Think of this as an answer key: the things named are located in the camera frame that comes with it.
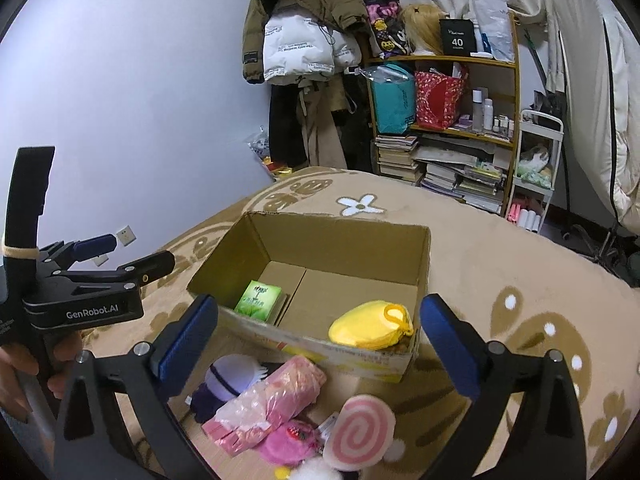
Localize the white fluffy plush toy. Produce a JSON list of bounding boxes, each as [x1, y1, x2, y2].
[[275, 457, 361, 480]]

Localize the round pink strawberry plush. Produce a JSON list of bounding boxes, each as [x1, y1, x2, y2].
[[257, 420, 323, 466]]

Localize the white trolley cart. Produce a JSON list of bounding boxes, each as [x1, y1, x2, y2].
[[507, 110, 565, 236]]

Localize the white lotion bottle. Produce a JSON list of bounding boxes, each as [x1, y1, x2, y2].
[[472, 89, 488, 131]]

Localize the pink cloth item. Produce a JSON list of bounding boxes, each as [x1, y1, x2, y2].
[[202, 355, 327, 456]]

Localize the red gift bag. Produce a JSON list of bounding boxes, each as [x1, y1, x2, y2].
[[414, 67, 468, 131]]

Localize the white puffer jacket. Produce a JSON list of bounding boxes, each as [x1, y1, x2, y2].
[[263, 10, 362, 83]]

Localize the teal bag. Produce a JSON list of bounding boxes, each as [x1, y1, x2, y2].
[[370, 62, 417, 135]]

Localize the person's left hand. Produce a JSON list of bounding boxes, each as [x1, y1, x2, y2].
[[0, 332, 83, 416]]

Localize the purple plush toy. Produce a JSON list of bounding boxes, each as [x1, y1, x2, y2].
[[190, 354, 261, 423]]

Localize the white plastic bag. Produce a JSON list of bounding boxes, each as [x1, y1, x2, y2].
[[470, 0, 516, 63]]

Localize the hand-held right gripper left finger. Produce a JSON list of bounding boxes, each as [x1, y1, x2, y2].
[[52, 294, 219, 480]]

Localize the blonde wig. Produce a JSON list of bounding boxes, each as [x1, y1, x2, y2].
[[402, 4, 446, 56]]

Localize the beige hanging trousers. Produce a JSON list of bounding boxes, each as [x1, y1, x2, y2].
[[295, 82, 351, 168]]

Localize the clear bag of small items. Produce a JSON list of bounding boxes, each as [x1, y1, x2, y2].
[[248, 127, 293, 181]]

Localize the black hanging garment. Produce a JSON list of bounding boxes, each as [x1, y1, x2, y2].
[[268, 82, 307, 171]]

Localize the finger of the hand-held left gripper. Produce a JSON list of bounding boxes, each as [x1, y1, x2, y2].
[[52, 251, 177, 293], [37, 234, 119, 273]]

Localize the untidy pile of books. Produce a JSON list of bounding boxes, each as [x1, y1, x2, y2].
[[415, 135, 511, 213]]

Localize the green tissue pack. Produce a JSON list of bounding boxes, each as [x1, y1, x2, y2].
[[234, 280, 285, 322]]

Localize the black stand legs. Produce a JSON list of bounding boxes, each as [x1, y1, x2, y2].
[[560, 200, 640, 286]]

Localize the brown cardboard box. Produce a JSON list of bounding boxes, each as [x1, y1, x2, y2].
[[186, 211, 432, 385]]

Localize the pink swirl roll plush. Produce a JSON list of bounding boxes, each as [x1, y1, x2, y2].
[[322, 394, 397, 472]]

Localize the yellow plush toy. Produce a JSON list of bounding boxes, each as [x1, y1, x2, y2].
[[328, 300, 415, 351]]

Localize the colourful printed bag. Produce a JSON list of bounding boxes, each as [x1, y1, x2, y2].
[[362, 0, 408, 58]]

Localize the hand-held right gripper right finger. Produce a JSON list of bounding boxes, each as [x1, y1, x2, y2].
[[419, 294, 588, 480]]

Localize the wooden shelf rack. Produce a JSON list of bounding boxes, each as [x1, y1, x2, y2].
[[364, 15, 521, 216]]

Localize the black box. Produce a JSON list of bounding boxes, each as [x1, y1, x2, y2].
[[440, 19, 477, 56]]

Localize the neat stack of books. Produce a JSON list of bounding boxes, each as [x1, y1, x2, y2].
[[374, 135, 420, 183]]

